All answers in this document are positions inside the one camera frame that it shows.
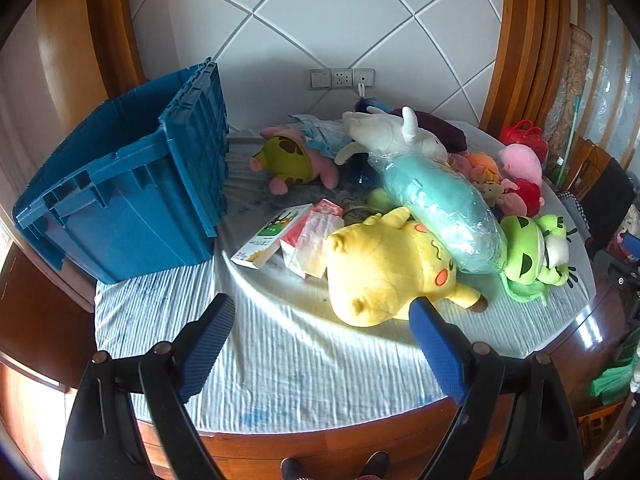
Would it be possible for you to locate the blue plastic crate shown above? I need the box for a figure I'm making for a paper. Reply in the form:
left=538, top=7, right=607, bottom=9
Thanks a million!
left=12, top=58, right=231, bottom=285

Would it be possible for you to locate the green ball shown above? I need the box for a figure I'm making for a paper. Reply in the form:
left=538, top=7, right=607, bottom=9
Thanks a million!
left=367, top=187, right=396, bottom=213

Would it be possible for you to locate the pink starfish plush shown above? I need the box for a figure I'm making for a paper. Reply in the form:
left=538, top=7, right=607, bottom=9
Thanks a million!
left=250, top=127, right=341, bottom=197

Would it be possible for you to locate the green plastic bag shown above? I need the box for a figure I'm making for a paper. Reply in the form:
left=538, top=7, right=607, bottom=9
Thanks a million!
left=590, top=367, right=628, bottom=401

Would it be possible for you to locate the patterned curtain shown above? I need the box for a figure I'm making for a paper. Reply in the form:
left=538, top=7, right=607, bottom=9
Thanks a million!
left=545, top=0, right=640, bottom=161

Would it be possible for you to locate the dark blue plastic bag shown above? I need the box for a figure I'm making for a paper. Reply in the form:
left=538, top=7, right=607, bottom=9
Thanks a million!
left=342, top=152, right=376, bottom=191

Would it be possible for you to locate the blue plush toy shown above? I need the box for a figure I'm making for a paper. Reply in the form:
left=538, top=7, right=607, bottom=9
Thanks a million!
left=354, top=97, right=396, bottom=113

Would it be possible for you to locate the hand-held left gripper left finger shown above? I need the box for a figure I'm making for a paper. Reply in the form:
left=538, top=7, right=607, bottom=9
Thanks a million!
left=59, top=294, right=236, bottom=480

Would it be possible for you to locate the dark maroon cushion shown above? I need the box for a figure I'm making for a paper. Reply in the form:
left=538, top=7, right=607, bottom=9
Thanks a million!
left=415, top=110, right=469, bottom=153

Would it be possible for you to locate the pink box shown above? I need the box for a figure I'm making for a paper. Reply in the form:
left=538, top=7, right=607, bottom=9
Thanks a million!
left=311, top=199, right=346, bottom=218

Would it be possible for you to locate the pink pig plush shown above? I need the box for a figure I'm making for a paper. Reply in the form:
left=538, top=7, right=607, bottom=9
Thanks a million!
left=500, top=144, right=546, bottom=216

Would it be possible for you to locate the green and white carton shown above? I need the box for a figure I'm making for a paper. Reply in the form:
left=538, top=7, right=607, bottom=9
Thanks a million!
left=231, top=204, right=313, bottom=268

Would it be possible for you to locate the person's dark shoe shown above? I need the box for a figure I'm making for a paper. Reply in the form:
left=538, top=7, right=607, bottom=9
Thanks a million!
left=360, top=451, right=391, bottom=480
left=281, top=457, right=311, bottom=480

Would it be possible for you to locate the yellow plush toy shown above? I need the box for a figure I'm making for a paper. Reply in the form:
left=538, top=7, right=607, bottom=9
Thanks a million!
left=325, top=206, right=490, bottom=328

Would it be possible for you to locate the green frog plush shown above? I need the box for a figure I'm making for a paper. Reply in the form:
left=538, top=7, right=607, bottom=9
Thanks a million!
left=500, top=213, right=581, bottom=305

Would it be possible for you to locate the orange plush doll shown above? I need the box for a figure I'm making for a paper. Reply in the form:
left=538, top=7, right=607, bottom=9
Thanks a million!
left=462, top=151, right=503, bottom=183

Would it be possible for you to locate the white horned plush animal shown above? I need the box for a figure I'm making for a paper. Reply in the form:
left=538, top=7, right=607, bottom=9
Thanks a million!
left=334, top=106, right=449, bottom=166

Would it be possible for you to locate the white crinkled tablecloth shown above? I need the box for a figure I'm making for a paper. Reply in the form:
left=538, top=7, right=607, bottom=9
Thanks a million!
left=94, top=115, right=598, bottom=436

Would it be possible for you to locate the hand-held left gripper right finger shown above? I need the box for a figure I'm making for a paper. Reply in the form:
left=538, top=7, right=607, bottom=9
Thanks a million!
left=409, top=296, right=585, bottom=480

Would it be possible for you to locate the wooden chair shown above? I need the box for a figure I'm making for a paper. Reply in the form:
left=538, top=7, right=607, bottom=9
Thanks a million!
left=562, top=140, right=636, bottom=256

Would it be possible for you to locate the teal plush in plastic wrap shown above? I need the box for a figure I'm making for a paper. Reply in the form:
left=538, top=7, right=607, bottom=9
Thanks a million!
left=367, top=152, right=508, bottom=275

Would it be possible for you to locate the light blue doll dress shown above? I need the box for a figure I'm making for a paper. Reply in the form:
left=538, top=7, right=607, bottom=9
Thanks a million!
left=289, top=114, right=353, bottom=153

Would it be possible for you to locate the clear tissue packet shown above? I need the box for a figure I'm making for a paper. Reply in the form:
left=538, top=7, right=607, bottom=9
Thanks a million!
left=280, top=210, right=345, bottom=279

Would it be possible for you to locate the small beige plush doll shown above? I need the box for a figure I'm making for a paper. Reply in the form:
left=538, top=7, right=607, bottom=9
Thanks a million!
left=472, top=180, right=506, bottom=206

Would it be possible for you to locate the round wooden table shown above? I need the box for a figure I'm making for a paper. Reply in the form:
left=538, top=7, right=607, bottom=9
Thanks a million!
left=130, top=280, right=631, bottom=480

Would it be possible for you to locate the red handbag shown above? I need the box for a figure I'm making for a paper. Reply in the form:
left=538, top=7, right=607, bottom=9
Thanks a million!
left=500, top=120, right=548, bottom=161

